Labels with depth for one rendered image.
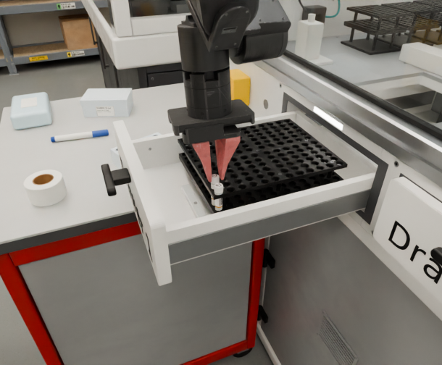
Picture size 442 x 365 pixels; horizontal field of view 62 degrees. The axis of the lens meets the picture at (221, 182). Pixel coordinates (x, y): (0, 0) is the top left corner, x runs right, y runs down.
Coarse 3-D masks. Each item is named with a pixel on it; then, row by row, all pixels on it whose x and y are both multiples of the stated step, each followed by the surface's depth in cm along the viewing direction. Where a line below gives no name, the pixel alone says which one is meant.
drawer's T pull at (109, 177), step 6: (102, 168) 54; (108, 168) 54; (126, 168) 54; (108, 174) 52; (114, 174) 53; (120, 174) 53; (126, 174) 53; (108, 180) 51; (114, 180) 52; (120, 180) 52; (126, 180) 52; (108, 186) 50; (114, 186) 50; (108, 192) 49; (114, 192) 50
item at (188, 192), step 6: (186, 186) 61; (186, 192) 60; (192, 192) 60; (186, 198) 59; (192, 198) 58; (192, 204) 57; (198, 204) 57; (192, 210) 57; (198, 210) 56; (198, 216) 55
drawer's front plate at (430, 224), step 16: (400, 192) 48; (416, 192) 46; (384, 208) 51; (400, 208) 49; (416, 208) 46; (432, 208) 44; (384, 224) 52; (416, 224) 47; (432, 224) 44; (384, 240) 53; (400, 240) 50; (416, 240) 47; (432, 240) 45; (400, 256) 50; (416, 256) 48; (416, 272) 48; (432, 272) 46; (432, 288) 46
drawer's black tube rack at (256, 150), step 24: (288, 120) 70; (240, 144) 62; (264, 144) 62; (288, 144) 62; (312, 144) 62; (192, 168) 62; (216, 168) 56; (240, 168) 56; (264, 168) 56; (288, 168) 56; (312, 168) 56; (336, 168) 56; (240, 192) 51; (264, 192) 56; (288, 192) 57
